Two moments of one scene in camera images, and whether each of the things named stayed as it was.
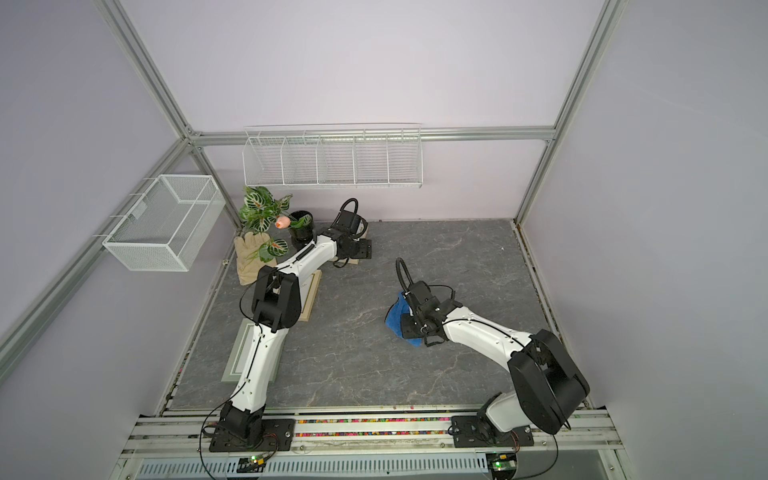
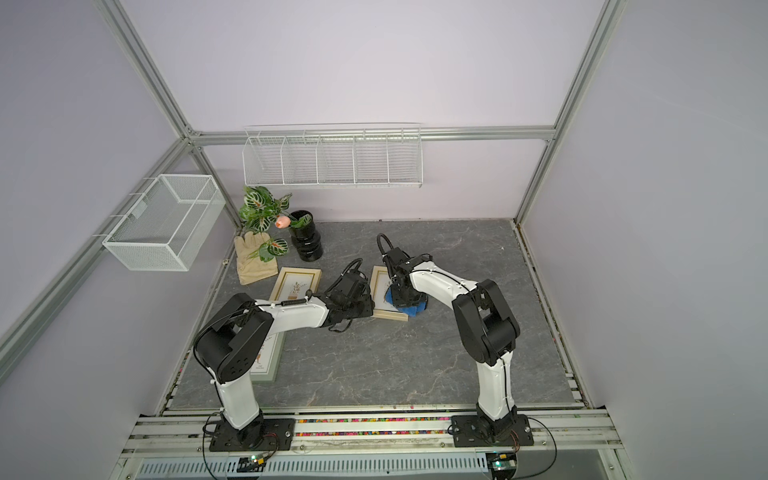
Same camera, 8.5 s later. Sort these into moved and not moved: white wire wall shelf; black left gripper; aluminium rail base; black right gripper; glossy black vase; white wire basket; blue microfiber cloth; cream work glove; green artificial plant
Moved: blue microfiber cloth; black left gripper; black right gripper
Not moved: glossy black vase; white wire wall shelf; green artificial plant; aluminium rail base; white wire basket; cream work glove
